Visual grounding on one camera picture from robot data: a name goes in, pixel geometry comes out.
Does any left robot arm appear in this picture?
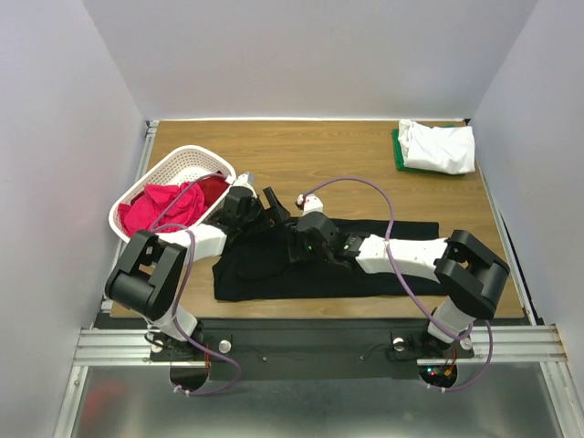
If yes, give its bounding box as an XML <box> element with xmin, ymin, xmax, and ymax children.
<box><xmin>105</xmin><ymin>186</ymin><xmax>297</xmax><ymax>360</ymax></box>

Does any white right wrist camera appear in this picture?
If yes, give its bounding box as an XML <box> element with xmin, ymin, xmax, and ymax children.
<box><xmin>296</xmin><ymin>193</ymin><xmax>324</xmax><ymax>215</ymax></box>

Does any white perforated plastic basket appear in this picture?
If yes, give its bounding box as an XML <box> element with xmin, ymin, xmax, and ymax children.
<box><xmin>109</xmin><ymin>145</ymin><xmax>236</xmax><ymax>243</ymax></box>

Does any green folded t shirt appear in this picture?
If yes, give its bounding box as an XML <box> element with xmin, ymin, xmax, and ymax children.
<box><xmin>391</xmin><ymin>129</ymin><xmax>442</xmax><ymax>174</ymax></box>

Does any black t shirt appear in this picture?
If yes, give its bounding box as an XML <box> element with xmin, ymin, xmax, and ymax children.
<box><xmin>213</xmin><ymin>219</ymin><xmax>446</xmax><ymax>302</ymax></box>

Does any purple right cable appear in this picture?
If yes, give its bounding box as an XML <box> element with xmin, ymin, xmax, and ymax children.
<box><xmin>298</xmin><ymin>176</ymin><xmax>494</xmax><ymax>394</ymax></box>

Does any pink t shirt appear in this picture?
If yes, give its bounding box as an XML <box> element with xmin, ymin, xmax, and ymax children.
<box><xmin>118</xmin><ymin>182</ymin><xmax>214</xmax><ymax>236</ymax></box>

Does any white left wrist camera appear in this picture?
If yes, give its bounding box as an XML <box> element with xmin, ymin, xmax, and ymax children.
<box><xmin>231</xmin><ymin>172</ymin><xmax>256</xmax><ymax>196</ymax></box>

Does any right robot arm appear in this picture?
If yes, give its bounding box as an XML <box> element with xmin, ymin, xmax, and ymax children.
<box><xmin>288</xmin><ymin>212</ymin><xmax>510</xmax><ymax>356</ymax></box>

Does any purple cable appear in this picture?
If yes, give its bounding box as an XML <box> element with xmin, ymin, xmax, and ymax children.
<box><xmin>298</xmin><ymin>176</ymin><xmax>494</xmax><ymax>394</ymax></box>
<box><xmin>145</xmin><ymin>172</ymin><xmax>243</xmax><ymax>397</ymax></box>

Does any dark red t shirt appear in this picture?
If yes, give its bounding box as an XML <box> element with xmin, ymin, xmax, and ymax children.
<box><xmin>197</xmin><ymin>176</ymin><xmax>229</xmax><ymax>209</ymax></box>

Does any white folded t shirt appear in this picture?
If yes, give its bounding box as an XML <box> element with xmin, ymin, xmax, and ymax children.
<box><xmin>397</xmin><ymin>120</ymin><xmax>475</xmax><ymax>175</ymax></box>

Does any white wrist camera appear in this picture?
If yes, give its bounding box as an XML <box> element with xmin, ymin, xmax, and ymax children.
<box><xmin>231</xmin><ymin>172</ymin><xmax>256</xmax><ymax>196</ymax></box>
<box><xmin>296</xmin><ymin>193</ymin><xmax>324</xmax><ymax>215</ymax></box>

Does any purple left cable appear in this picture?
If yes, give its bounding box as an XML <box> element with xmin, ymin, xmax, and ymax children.
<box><xmin>145</xmin><ymin>172</ymin><xmax>243</xmax><ymax>397</ymax></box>

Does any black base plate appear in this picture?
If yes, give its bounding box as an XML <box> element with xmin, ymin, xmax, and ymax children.
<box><xmin>145</xmin><ymin>318</ymin><xmax>474</xmax><ymax>383</ymax></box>

